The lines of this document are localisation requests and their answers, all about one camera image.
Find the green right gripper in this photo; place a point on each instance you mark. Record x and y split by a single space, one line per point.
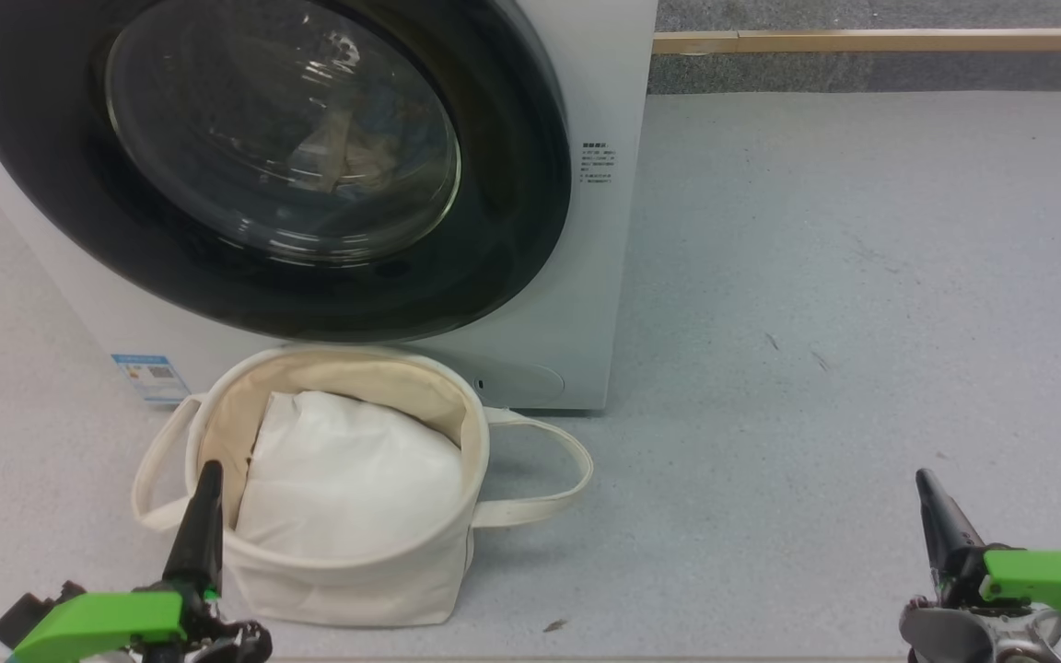
1046 580

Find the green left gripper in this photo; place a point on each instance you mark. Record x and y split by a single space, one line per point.
98 622

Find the cream garment with blue trim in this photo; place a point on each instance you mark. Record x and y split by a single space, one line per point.
342 157

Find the white front-load washing machine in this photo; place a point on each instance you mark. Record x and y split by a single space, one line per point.
586 295

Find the white cloth in basket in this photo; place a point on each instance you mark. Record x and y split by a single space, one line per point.
346 479

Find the cream canvas laundry basket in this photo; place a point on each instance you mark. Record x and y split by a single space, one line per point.
355 589

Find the blue energy label sticker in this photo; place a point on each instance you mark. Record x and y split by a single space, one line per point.
151 378

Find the oval drain filter flap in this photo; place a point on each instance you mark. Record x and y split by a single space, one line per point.
521 379

